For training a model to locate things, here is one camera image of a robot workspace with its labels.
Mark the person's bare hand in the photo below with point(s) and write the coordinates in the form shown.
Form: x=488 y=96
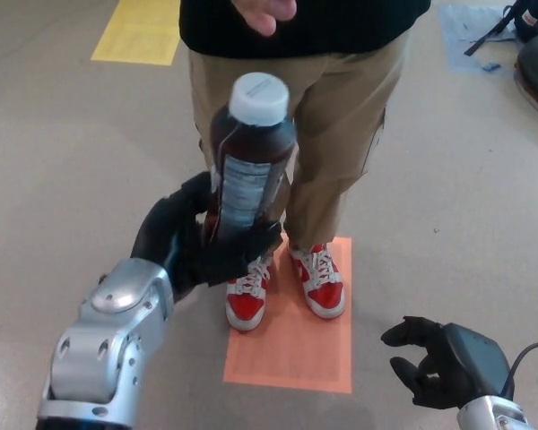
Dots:
x=264 y=11

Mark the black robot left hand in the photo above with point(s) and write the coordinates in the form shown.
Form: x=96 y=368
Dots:
x=161 y=233

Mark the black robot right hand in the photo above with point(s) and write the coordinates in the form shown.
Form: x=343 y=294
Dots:
x=471 y=363

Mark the brown protein shake bottle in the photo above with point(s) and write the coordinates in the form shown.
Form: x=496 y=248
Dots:
x=251 y=148

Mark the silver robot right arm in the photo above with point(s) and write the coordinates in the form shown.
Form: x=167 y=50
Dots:
x=493 y=414

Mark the person's black shirt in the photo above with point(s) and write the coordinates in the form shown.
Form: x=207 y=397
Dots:
x=341 y=27

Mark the person's khaki cargo trousers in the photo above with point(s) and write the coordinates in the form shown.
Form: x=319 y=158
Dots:
x=336 y=134

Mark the red and white sneaker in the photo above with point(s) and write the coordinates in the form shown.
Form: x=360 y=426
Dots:
x=323 y=295
x=244 y=309

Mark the yellow rectangular floor mat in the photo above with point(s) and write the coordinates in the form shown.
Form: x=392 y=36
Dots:
x=136 y=33

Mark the orange rectangular floor mat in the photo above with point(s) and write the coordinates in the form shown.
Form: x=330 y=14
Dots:
x=291 y=358

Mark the pale blue floor sheet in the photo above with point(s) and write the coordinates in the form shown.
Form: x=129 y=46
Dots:
x=457 y=31

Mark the small blue scrap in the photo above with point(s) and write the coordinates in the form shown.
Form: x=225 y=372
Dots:
x=489 y=68

